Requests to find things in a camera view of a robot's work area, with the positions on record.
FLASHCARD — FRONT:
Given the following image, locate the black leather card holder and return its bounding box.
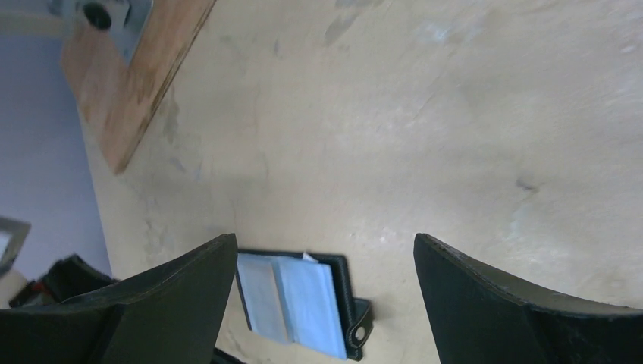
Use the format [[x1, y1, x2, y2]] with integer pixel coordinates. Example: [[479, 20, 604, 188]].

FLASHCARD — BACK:
[[236, 249, 374, 362]]

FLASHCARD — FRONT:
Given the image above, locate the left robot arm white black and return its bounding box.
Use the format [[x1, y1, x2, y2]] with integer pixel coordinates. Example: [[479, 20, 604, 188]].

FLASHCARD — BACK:
[[8, 254, 118, 309]]

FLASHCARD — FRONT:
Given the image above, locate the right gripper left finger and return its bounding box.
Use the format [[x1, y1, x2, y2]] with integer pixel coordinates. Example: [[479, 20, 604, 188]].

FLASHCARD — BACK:
[[1, 234, 237, 363]]

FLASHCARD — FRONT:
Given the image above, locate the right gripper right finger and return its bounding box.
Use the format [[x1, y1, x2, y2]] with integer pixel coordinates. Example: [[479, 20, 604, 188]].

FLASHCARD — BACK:
[[413, 234, 642, 363]]

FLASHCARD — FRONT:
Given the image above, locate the wooden board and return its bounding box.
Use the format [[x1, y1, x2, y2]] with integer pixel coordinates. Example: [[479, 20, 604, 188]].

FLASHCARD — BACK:
[[61, 1, 215, 174]]

